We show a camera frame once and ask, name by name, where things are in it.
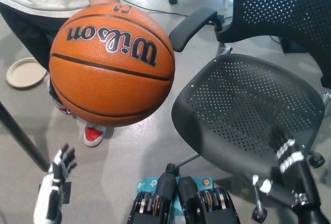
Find black torn plastic scrap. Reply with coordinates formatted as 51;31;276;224
61;182;72;204

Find orange Wilson basketball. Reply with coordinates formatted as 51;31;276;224
49;3;176;128

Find black table leg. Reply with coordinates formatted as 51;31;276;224
0;101;50;172

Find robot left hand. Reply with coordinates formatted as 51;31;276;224
33;143;78;224

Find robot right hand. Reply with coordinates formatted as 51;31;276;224
252;127;323;210

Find teal TP-Link box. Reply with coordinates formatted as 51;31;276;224
136;176;213;218

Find black perforated office chair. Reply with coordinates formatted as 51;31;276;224
165;0;331;221

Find red and white sneaker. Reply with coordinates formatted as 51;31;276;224
48;79;73;115
83;122;107;147

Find beige round plate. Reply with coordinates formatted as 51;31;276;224
6;57;48;89

